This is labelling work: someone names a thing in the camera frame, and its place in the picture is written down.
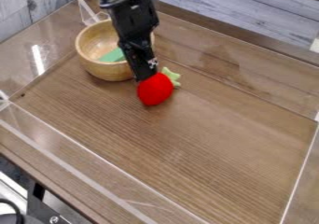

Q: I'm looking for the light wooden bowl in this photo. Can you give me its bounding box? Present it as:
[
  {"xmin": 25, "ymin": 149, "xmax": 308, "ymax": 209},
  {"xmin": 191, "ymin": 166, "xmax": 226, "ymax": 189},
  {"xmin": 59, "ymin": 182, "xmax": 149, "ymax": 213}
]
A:
[{"xmin": 75, "ymin": 18, "xmax": 156, "ymax": 82}]

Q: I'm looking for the clear acrylic corner bracket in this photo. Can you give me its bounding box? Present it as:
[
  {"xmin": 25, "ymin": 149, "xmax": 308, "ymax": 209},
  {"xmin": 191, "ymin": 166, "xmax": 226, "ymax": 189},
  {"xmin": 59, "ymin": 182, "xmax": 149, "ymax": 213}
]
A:
[{"xmin": 77, "ymin": 0, "xmax": 109, "ymax": 26}]

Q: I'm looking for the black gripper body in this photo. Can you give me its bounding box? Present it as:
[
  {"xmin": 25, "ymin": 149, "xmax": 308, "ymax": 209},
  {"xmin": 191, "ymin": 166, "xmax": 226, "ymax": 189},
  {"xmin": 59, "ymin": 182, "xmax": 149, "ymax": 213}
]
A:
[{"xmin": 108, "ymin": 0, "xmax": 160, "ymax": 45}]

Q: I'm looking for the red plush strawberry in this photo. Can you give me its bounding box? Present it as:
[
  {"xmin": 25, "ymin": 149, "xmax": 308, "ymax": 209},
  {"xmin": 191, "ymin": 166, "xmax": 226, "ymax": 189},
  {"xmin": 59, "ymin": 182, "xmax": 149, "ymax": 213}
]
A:
[{"xmin": 137, "ymin": 67, "xmax": 180, "ymax": 105}]

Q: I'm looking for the black table leg bracket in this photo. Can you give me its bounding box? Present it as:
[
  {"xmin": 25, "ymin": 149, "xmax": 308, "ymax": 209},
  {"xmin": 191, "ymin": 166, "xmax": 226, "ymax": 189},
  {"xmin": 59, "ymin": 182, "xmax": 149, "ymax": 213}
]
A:
[{"xmin": 27, "ymin": 182, "xmax": 71, "ymax": 224}]

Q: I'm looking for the green rectangular block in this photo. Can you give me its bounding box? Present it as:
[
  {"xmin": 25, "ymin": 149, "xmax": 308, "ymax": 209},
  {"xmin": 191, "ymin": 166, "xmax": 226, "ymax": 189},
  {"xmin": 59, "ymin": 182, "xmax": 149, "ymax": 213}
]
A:
[{"xmin": 99, "ymin": 48, "xmax": 125, "ymax": 63}]

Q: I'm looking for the black cable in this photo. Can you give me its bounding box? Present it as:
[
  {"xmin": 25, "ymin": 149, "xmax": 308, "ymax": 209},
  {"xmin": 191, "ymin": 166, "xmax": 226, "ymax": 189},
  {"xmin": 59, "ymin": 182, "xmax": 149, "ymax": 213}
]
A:
[{"xmin": 0, "ymin": 197, "xmax": 27, "ymax": 224}]

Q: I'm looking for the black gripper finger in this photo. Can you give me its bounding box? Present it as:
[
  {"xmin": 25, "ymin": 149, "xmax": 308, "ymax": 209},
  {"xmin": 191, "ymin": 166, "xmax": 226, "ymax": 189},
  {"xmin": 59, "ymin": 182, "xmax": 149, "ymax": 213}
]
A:
[{"xmin": 120, "ymin": 40, "xmax": 159, "ymax": 81}]

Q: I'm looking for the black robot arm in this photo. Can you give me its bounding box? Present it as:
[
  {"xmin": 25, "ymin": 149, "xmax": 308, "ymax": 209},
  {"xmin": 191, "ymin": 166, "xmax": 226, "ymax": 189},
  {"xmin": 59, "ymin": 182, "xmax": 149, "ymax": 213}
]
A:
[{"xmin": 100, "ymin": 0, "xmax": 160, "ymax": 81}]

